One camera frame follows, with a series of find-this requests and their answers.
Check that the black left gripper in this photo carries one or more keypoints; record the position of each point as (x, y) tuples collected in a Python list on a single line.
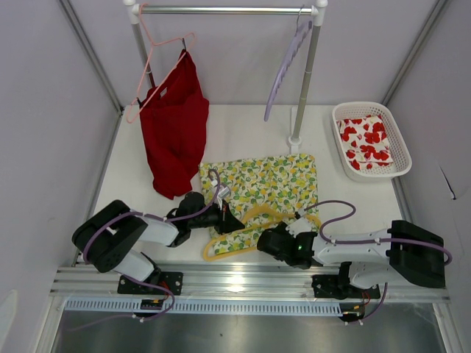
[(226, 221)]

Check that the red garment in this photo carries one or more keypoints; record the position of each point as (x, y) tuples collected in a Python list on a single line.
[(173, 123)]

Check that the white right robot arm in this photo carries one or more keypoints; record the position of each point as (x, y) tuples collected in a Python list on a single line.
[(403, 251)]

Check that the yellow clothes hanger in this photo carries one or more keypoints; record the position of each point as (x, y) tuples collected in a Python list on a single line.
[(244, 240)]

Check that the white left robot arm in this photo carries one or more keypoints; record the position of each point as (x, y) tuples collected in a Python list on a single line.
[(106, 240)]

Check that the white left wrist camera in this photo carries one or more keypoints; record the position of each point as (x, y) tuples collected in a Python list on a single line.
[(224, 191)]

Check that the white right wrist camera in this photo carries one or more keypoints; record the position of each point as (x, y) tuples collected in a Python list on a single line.
[(301, 225)]

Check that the aluminium mounting rail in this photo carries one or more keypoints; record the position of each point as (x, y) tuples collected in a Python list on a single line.
[(219, 281)]

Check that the red poppy print cloth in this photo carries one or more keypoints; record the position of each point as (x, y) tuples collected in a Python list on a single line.
[(365, 142)]

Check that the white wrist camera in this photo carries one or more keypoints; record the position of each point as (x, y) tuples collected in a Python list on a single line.
[(301, 225), (224, 191)]

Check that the white slotted cable duct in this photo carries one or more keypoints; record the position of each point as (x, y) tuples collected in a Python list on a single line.
[(186, 306)]

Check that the white metal clothes rack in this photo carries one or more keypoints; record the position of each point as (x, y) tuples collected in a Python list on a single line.
[(316, 13)]

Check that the purple clothes hanger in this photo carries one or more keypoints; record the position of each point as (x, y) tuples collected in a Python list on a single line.
[(301, 32)]

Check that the white plastic basket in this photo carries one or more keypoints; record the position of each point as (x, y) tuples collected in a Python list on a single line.
[(401, 158)]

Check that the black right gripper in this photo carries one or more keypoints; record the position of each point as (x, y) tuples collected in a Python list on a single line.
[(280, 229)]

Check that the lemon print skirt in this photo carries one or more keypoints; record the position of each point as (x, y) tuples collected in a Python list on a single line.
[(286, 184)]

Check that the pink clothes hanger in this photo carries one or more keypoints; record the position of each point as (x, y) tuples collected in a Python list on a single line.
[(135, 12)]

